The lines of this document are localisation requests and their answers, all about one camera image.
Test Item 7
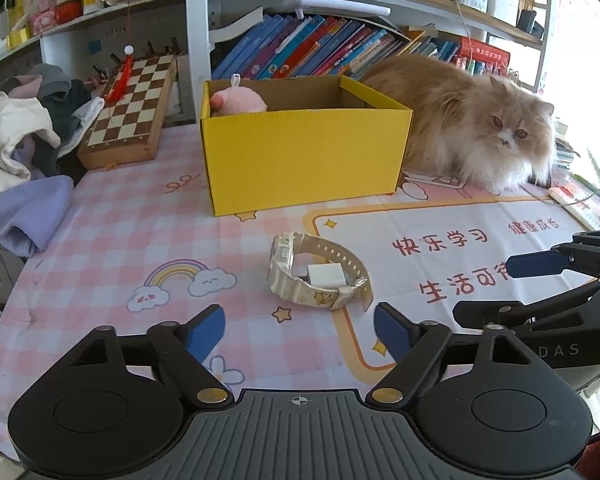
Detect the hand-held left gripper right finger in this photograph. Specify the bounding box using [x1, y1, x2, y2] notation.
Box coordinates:
[365, 302, 556, 407]

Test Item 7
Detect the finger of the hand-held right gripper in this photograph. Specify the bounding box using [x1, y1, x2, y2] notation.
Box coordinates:
[506, 230, 600, 281]
[452, 280, 600, 342]

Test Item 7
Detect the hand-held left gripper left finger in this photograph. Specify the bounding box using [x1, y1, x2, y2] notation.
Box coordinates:
[32, 304, 237, 408]

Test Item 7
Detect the small white adapter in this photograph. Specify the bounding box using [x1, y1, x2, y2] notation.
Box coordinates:
[307, 266, 346, 288]

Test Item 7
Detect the cream wristwatch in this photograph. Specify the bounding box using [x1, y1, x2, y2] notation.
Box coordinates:
[266, 232, 373, 312]

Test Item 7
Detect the yellow cardboard box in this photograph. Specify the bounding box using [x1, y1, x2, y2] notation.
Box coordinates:
[200, 74, 413, 217]

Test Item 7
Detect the pink pig plush toy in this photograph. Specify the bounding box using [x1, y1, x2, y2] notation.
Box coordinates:
[209, 74, 268, 117]

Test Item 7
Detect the white printed booklet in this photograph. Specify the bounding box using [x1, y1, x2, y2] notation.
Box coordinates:
[547, 186, 600, 233]

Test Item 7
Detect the stack of flat books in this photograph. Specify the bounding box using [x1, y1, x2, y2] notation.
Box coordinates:
[552, 130, 581, 171]

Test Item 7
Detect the pink checked tablecloth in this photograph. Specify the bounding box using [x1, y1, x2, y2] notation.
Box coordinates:
[0, 122, 600, 441]

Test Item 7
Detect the fluffy orange cat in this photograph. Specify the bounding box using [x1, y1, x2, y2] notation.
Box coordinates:
[360, 54, 557, 195]

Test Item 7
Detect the lavender garment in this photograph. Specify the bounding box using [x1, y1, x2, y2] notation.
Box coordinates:
[0, 175, 75, 257]

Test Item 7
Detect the red printed box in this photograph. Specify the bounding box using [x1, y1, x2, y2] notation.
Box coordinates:
[459, 37, 511, 67]

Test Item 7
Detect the wooden chess board box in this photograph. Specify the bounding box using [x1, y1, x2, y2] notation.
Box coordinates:
[76, 54, 178, 170]

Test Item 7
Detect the white pen holder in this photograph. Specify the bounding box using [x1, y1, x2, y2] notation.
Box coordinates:
[487, 0, 521, 27]

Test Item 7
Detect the red tassel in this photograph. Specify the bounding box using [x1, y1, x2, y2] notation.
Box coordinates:
[104, 45, 136, 105]

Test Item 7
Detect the dark clothing pile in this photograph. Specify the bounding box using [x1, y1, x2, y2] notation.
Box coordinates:
[7, 63, 106, 166]

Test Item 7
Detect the row of colourful leaning books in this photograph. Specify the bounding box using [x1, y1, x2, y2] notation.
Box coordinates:
[212, 14, 461, 81]

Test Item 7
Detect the white shelf unit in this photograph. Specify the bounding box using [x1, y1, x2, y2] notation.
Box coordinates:
[0, 0, 553, 126]

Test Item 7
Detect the white lamp bar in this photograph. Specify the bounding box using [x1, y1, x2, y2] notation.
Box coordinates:
[264, 0, 392, 16]

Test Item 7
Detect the pink box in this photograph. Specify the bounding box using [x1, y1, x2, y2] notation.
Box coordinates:
[30, 7, 58, 36]

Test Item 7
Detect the white charging cable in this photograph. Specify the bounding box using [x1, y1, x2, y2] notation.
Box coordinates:
[437, 0, 477, 61]

